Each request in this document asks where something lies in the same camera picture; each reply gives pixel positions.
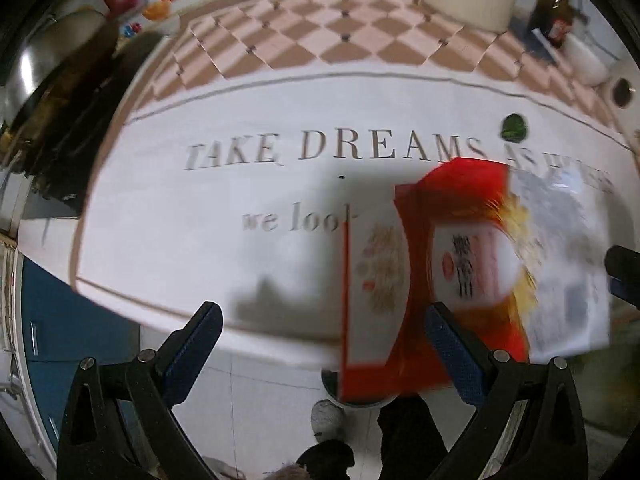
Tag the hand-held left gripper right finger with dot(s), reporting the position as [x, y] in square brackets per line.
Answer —
[452, 355]

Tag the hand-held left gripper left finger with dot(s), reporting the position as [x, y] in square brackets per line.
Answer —
[192, 355]

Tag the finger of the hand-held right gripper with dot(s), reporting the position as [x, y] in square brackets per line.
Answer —
[625, 272]

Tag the clear plastic wrapper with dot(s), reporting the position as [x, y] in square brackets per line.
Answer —
[565, 240]

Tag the white red printed packet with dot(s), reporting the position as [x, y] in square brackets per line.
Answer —
[375, 280]

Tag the round trash bin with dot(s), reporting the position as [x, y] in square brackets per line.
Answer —
[332, 387]

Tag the red snack bag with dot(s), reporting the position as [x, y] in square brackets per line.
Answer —
[460, 195]

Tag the person's legs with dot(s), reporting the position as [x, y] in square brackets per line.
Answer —
[410, 435]

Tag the person's left shoe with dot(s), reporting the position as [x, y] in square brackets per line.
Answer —
[327, 417]

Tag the blue base cabinet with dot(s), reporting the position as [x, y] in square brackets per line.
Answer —
[55, 325]

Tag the checkered printed table mat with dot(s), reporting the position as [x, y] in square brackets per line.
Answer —
[200, 200]

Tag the white pink electric kettle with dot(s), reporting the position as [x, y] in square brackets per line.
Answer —
[625, 100]

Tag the small dark green pebble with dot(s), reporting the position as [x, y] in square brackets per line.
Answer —
[513, 127]

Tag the white bowl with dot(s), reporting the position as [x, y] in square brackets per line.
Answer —
[590, 62]

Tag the steel wok with lid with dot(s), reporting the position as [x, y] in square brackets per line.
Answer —
[95, 125]
[45, 70]

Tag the dark sauce bottle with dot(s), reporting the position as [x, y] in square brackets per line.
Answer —
[552, 10]

